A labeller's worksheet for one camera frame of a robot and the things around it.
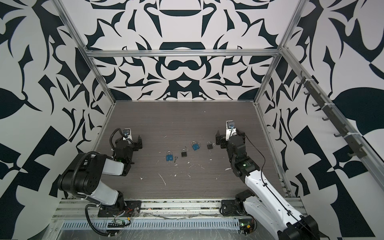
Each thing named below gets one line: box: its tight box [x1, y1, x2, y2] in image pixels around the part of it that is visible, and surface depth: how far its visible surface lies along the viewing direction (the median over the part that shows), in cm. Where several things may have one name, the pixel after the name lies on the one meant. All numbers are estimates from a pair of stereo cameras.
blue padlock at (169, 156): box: [166, 151, 174, 162], surface depth 93 cm
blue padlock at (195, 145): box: [191, 141, 200, 151], surface depth 98 cm
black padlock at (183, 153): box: [181, 148, 187, 158], surface depth 94 cm
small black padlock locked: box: [206, 141, 213, 150], surface depth 98 cm
